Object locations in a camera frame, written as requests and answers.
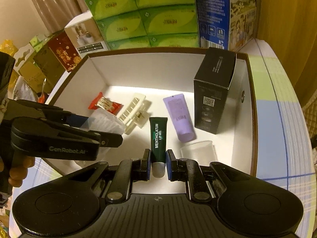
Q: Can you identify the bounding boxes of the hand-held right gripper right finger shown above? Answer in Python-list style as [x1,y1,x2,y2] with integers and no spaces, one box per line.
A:
[166,149,248,203]

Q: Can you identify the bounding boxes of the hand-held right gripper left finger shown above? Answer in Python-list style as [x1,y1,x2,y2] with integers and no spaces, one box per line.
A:
[63,149,152,203]

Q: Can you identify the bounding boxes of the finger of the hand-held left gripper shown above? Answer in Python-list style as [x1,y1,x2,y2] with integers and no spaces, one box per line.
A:
[10,99,89,130]
[11,117,123,151]

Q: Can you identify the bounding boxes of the green lip gel tube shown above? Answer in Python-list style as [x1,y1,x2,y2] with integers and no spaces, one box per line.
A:
[149,117,171,178]

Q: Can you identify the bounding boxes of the clear plastic cup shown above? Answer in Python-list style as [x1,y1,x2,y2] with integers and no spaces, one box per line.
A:
[180,140,218,164]

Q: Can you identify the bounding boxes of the cream hair clip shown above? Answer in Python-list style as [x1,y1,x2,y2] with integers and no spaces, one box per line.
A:
[119,93,152,135]

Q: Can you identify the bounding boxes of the purple cream tube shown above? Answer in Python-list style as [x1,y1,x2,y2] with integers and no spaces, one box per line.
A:
[163,94,197,143]

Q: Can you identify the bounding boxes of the brown cardboard box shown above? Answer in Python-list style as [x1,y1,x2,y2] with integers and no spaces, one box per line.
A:
[43,47,258,178]

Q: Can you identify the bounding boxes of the person's left hand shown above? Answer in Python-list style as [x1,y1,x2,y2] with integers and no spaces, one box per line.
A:
[8,157,35,187]

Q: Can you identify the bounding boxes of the red snack packet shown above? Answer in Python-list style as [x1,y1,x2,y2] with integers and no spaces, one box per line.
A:
[88,92,123,116]

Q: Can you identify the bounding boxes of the white plastic bag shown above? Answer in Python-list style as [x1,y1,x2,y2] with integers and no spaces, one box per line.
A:
[12,77,37,102]

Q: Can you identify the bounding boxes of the tan box with white top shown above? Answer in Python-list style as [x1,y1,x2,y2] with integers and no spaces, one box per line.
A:
[13,52,47,95]

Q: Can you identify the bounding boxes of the olive brown box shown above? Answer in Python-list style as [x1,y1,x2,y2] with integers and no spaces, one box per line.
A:
[33,47,66,85]

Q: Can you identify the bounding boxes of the red gift box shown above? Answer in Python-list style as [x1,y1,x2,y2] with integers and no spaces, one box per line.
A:
[48,33,85,73]

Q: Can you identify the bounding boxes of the tall black carton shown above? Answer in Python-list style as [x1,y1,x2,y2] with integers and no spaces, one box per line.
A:
[194,47,237,135]

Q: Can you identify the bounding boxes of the white printed box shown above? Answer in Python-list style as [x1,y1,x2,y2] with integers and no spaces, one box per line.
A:
[64,17,109,55]

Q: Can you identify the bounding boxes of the small green tissue packets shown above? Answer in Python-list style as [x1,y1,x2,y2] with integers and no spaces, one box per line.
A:
[30,33,50,52]

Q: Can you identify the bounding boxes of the yellow plastic bag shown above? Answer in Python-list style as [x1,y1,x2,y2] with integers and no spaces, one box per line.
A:
[0,39,19,54]

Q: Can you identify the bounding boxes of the brown curtain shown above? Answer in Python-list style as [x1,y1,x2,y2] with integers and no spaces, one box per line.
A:
[21,0,99,35]

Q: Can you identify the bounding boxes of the stack of green tissue packs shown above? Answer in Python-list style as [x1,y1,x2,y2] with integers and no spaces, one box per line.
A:
[84,0,200,50]

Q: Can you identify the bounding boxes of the chair with quilted cover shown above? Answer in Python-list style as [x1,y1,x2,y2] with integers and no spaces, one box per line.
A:
[301,99,317,154]

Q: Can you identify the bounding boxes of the blue milk carton box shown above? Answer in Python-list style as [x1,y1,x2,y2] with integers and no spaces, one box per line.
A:
[193,0,258,51]

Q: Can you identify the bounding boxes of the yellow curtain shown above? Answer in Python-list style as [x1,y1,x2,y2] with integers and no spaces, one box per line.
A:
[256,0,317,105]

